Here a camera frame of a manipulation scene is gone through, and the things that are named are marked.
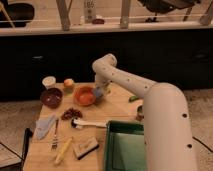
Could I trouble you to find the blue sponge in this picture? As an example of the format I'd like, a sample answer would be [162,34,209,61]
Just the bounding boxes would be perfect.
[93,88,103,98]

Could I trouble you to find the orange red bowl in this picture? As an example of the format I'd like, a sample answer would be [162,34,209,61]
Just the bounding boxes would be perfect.
[73,86,96,106]

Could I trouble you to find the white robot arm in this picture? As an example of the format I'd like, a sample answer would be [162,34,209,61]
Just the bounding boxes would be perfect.
[92,54,198,171]

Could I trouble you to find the dark maroon bowl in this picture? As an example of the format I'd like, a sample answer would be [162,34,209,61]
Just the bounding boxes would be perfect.
[40,88,63,109]

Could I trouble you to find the peach fruit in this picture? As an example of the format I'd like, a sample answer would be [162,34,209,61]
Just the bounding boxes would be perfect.
[63,79,74,89]

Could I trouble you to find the green vegetable piece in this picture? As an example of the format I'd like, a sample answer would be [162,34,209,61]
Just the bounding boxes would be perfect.
[128,96,139,102]

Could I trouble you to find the brown grape bunch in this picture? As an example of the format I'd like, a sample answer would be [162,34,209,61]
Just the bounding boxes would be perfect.
[61,108,83,120]

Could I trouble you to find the white cup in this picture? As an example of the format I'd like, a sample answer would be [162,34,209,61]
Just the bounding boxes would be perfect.
[42,76,56,89]

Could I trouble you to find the dark red object on floor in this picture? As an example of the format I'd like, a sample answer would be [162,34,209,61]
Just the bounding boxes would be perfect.
[92,19,105,24]

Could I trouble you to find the yellow banana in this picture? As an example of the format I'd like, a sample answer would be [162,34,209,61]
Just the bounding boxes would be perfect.
[54,138,73,165]

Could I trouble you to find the wooden block brush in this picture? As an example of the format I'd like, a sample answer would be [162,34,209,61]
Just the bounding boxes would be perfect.
[73,137,99,160]

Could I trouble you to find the green plastic bin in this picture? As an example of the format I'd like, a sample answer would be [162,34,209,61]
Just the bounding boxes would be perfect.
[103,121,147,171]

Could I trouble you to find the light blue cloth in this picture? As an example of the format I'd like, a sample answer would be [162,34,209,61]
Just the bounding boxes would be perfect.
[35,115,56,140]

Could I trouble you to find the silver fork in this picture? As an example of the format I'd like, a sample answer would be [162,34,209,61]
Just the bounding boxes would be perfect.
[51,119,59,150]

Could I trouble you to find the black object left edge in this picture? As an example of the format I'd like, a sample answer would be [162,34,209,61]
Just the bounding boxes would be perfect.
[22,128,33,161]

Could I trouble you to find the black office chair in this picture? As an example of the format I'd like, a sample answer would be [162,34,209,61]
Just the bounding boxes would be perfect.
[138,0,201,23]

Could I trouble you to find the black cable right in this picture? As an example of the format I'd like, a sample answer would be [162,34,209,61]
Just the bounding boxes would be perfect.
[192,135,213,154]

